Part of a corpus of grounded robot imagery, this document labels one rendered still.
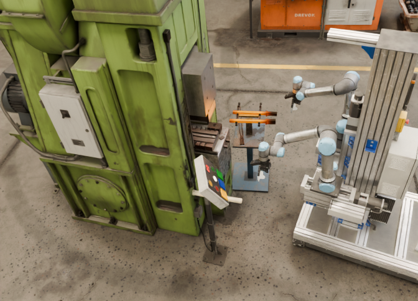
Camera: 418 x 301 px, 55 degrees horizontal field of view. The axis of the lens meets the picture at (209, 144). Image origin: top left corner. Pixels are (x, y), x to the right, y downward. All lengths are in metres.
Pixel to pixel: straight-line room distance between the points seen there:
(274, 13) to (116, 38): 4.33
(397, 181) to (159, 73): 1.96
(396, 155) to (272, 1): 4.04
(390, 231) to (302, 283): 0.92
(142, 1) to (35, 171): 3.30
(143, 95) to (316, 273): 2.20
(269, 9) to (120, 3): 4.42
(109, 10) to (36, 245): 2.75
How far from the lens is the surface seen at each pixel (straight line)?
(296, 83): 3.67
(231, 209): 4.23
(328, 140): 2.83
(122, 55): 2.76
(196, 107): 3.12
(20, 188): 5.18
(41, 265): 4.39
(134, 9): 2.48
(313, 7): 6.68
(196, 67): 3.01
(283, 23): 6.80
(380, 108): 2.98
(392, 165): 3.26
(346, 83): 3.38
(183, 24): 2.95
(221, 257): 3.92
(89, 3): 2.62
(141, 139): 3.29
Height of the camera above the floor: 3.41
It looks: 44 degrees down
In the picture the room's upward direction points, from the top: 7 degrees counter-clockwise
